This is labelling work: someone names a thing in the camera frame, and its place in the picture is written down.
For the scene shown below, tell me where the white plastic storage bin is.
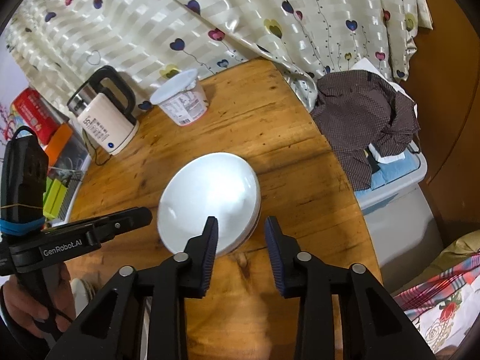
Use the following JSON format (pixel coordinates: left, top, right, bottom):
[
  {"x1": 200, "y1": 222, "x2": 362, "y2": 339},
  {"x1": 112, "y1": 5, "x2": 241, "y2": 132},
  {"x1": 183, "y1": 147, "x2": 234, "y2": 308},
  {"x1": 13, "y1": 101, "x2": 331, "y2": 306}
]
[{"x1": 353, "y1": 139, "x2": 444, "y2": 271}]

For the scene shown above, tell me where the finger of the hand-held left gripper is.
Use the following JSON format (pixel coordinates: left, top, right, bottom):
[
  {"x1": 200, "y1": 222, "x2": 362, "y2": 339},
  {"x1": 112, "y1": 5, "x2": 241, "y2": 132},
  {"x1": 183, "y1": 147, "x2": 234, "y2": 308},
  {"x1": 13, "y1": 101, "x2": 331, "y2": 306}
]
[{"x1": 91, "y1": 207, "x2": 154, "y2": 245}]

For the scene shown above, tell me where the wooden cabinet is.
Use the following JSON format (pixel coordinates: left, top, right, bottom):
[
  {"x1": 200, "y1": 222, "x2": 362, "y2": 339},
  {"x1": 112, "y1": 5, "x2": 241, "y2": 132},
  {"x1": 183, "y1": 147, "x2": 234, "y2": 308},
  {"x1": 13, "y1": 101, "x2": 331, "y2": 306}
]
[{"x1": 407, "y1": 0, "x2": 480, "y2": 249}]

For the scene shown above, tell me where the white plastic tub with lid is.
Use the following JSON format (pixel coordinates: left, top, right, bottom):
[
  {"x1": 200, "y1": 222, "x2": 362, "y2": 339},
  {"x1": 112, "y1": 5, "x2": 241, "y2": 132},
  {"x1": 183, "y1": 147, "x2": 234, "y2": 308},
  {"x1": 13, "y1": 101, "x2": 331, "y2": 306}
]
[{"x1": 149, "y1": 69, "x2": 208, "y2": 127}]

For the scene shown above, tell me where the light green box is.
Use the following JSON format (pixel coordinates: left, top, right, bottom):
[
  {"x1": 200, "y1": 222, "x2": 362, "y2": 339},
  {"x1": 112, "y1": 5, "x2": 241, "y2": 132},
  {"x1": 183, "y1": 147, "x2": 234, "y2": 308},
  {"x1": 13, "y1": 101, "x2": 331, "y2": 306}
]
[{"x1": 42, "y1": 177, "x2": 69, "y2": 219}]

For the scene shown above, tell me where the cream curtain with heart print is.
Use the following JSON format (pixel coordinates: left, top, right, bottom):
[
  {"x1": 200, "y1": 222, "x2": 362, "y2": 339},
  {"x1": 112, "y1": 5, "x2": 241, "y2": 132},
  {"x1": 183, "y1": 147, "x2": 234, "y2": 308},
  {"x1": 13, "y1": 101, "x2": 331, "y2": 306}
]
[{"x1": 4, "y1": 0, "x2": 432, "y2": 115}]

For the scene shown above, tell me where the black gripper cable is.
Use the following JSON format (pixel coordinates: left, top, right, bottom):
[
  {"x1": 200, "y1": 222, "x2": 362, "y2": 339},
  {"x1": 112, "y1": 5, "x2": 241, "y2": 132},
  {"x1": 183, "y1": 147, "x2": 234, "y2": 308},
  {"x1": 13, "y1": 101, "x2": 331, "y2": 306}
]
[{"x1": 10, "y1": 125, "x2": 35, "y2": 141}]

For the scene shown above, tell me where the cream electric kettle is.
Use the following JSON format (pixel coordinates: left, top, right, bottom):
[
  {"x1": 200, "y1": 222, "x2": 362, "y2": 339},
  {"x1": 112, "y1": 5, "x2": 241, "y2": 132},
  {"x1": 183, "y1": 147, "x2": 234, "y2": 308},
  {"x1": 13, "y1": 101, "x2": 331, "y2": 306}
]
[{"x1": 67, "y1": 65, "x2": 140, "y2": 155}]

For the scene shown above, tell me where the blue cloth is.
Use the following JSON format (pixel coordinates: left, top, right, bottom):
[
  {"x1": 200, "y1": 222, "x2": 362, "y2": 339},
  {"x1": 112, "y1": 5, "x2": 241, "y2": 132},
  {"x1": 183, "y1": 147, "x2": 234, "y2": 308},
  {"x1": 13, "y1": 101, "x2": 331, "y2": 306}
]
[{"x1": 369, "y1": 149, "x2": 420, "y2": 189}]

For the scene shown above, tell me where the dark checked shirt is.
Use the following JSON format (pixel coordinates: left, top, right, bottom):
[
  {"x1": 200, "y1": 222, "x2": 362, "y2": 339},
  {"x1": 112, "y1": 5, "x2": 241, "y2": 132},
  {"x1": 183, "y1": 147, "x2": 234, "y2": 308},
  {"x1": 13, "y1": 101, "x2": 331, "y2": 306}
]
[{"x1": 310, "y1": 70, "x2": 421, "y2": 193}]

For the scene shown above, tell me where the white bowl with blue stripe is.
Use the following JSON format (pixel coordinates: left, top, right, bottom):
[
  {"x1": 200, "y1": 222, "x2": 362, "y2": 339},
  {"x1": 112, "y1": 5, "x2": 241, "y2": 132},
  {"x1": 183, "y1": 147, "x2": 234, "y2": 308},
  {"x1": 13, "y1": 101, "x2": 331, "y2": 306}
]
[{"x1": 157, "y1": 152, "x2": 262, "y2": 257}]

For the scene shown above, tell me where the floral checked blanket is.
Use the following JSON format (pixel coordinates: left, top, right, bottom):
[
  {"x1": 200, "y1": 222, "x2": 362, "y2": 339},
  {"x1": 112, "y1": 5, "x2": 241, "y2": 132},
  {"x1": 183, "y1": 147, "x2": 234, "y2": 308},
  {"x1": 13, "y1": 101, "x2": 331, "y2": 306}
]
[{"x1": 393, "y1": 249, "x2": 480, "y2": 354}]

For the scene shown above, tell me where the gold cloth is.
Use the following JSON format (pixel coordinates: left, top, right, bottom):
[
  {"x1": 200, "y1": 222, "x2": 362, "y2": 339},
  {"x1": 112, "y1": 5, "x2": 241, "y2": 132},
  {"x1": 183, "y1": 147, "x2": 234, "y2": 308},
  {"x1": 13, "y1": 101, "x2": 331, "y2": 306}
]
[{"x1": 423, "y1": 228, "x2": 480, "y2": 275}]

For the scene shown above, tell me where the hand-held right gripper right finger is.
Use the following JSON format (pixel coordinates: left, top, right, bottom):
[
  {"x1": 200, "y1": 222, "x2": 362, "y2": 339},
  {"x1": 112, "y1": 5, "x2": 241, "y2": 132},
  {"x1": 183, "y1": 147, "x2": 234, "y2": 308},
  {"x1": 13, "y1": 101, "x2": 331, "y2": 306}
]
[{"x1": 264, "y1": 216, "x2": 437, "y2": 360}]

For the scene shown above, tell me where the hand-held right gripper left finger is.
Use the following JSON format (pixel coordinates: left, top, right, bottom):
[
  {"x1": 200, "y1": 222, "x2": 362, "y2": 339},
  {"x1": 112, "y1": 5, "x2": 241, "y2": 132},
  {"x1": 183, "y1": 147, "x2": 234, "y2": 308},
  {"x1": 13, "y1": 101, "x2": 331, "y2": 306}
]
[{"x1": 45, "y1": 215, "x2": 219, "y2": 360}]

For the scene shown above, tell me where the black kettle power cord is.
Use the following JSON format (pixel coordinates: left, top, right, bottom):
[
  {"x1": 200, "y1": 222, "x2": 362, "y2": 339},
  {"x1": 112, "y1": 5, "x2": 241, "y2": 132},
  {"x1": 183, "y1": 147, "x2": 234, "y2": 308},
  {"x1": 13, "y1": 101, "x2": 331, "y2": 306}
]
[{"x1": 83, "y1": 135, "x2": 114, "y2": 166}]

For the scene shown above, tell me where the person's left hand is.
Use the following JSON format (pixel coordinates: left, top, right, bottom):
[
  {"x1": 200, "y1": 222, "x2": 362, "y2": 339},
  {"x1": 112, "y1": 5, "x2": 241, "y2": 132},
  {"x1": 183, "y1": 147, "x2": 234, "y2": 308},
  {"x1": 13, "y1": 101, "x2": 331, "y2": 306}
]
[{"x1": 0, "y1": 262, "x2": 76, "y2": 341}]

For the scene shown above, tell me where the orange lidded clear box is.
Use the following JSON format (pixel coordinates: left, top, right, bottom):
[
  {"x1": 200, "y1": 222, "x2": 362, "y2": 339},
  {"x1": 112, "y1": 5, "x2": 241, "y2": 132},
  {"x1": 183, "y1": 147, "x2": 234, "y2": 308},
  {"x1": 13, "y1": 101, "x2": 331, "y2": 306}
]
[{"x1": 44, "y1": 123, "x2": 88, "y2": 169}]

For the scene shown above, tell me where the red box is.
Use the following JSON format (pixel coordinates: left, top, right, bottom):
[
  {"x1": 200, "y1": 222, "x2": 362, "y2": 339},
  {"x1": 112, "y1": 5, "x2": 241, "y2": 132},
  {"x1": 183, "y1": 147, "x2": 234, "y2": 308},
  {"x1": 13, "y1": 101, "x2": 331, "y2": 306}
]
[{"x1": 10, "y1": 87, "x2": 61, "y2": 146}]

